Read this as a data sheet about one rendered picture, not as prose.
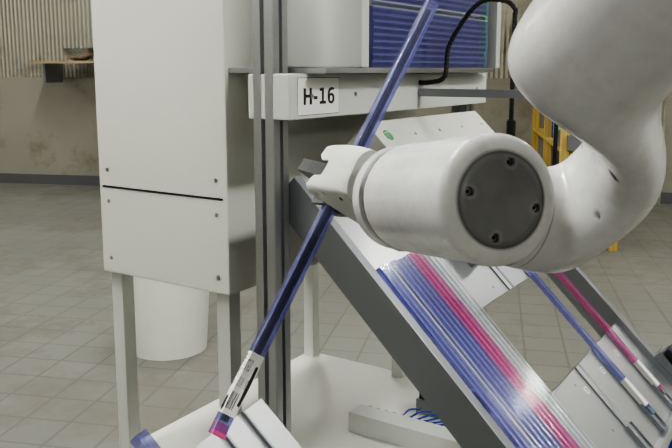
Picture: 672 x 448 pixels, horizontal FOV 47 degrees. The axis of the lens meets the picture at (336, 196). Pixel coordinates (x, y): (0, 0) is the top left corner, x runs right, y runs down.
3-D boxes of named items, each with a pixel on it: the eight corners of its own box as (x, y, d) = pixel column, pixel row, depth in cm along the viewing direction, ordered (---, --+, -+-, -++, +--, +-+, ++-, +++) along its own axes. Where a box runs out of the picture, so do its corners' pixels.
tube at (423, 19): (220, 438, 71) (224, 439, 70) (207, 431, 70) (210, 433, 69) (434, 8, 87) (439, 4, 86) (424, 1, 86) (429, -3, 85)
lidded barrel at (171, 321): (226, 334, 414) (224, 230, 405) (198, 366, 369) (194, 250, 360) (144, 330, 421) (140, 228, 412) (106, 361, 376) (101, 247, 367)
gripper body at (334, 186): (472, 190, 64) (415, 190, 75) (374, 123, 62) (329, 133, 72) (430, 269, 63) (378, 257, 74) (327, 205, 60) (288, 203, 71)
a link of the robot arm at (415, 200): (480, 160, 62) (375, 132, 59) (584, 152, 50) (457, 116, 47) (460, 263, 62) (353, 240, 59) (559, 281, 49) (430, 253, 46)
